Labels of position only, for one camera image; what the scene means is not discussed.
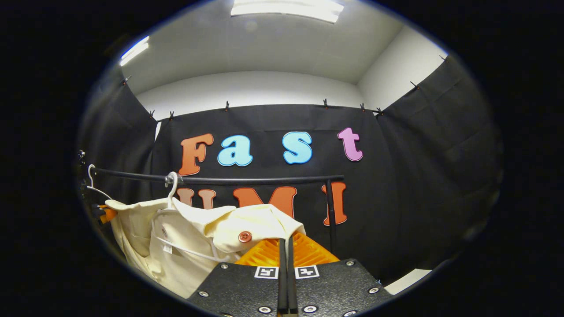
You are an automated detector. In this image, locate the black clothes rack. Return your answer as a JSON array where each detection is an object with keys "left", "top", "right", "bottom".
[{"left": 88, "top": 166, "right": 345, "bottom": 257}]

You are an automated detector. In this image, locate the small ceiling light panel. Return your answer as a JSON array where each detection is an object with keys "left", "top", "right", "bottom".
[{"left": 119, "top": 35, "right": 150, "bottom": 67}]

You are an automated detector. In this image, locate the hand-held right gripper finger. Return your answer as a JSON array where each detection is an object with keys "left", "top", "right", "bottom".
[
  {"left": 187, "top": 238, "right": 288, "bottom": 317},
  {"left": 288, "top": 232, "right": 393, "bottom": 317}
]

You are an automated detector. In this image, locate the cream button-up shirt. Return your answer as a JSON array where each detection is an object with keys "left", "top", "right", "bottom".
[{"left": 105, "top": 197, "right": 307, "bottom": 300}]

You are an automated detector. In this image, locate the large ceiling light panel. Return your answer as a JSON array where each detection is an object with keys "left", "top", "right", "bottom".
[{"left": 230, "top": 0, "right": 345, "bottom": 24}]

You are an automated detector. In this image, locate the row of black backdrop clips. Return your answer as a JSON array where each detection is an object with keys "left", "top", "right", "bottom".
[{"left": 123, "top": 55, "right": 448, "bottom": 120}]

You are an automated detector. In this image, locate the black backdrop cloth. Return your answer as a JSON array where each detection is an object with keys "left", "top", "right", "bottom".
[{"left": 77, "top": 51, "right": 505, "bottom": 287}]

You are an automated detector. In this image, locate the white clothes hanger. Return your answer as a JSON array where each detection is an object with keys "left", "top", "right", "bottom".
[
  {"left": 86, "top": 164, "right": 113, "bottom": 201},
  {"left": 151, "top": 171, "right": 242, "bottom": 263}
]

